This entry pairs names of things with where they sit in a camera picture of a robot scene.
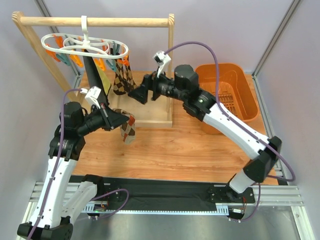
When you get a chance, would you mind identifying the dark brown argyle sock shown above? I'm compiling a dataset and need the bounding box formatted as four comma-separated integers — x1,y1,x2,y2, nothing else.
113,61,129,96

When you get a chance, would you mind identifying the teal clothes peg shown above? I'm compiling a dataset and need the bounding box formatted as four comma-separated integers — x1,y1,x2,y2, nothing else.
105,59,116,72

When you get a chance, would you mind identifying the grey black long sock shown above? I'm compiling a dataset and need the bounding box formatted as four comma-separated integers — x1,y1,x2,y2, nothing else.
83,56,109,106

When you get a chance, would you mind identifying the white round clip hanger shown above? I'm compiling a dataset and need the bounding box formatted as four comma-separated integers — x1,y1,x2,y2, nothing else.
40,15,129,60

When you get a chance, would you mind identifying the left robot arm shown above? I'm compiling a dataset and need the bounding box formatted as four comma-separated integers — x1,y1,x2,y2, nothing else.
17,101,129,240

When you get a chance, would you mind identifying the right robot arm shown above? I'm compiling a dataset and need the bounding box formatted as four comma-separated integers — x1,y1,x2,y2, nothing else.
128,64,282,194

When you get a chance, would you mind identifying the wooden hanging rack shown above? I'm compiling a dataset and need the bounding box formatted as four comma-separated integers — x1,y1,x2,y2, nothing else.
11,11,175,129

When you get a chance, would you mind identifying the orange clothes peg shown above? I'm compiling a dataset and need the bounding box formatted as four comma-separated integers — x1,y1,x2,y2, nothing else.
69,54,84,68

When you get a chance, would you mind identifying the orange plastic basket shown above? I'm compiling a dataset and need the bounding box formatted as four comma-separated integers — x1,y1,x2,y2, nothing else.
195,63,259,124

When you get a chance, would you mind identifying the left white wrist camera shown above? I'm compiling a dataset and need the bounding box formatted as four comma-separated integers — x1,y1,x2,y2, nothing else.
80,86,106,109

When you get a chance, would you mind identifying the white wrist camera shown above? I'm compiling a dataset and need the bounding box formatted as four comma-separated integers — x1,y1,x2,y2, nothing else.
80,86,106,109
153,51,172,78

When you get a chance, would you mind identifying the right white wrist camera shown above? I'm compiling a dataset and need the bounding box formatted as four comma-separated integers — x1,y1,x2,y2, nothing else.
153,51,172,78

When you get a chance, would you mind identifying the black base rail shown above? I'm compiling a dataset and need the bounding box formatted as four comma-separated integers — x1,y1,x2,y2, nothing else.
49,174,256,213

